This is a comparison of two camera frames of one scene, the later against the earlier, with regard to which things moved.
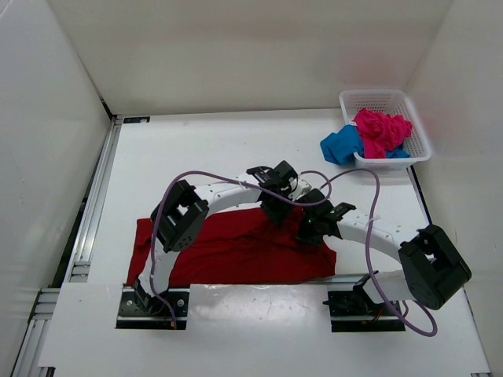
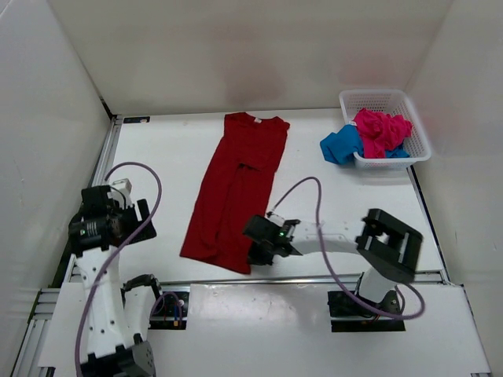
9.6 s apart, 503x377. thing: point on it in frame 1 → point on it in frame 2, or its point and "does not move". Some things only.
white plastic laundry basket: x=391 y=102 does not move
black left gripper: x=279 y=216 → x=131 y=211
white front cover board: x=262 y=328 does not move
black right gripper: x=306 y=238 → x=255 y=258
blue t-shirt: x=341 y=146 does not move
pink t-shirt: x=381 y=132 does not move
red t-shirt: x=240 y=247 → x=235 y=185
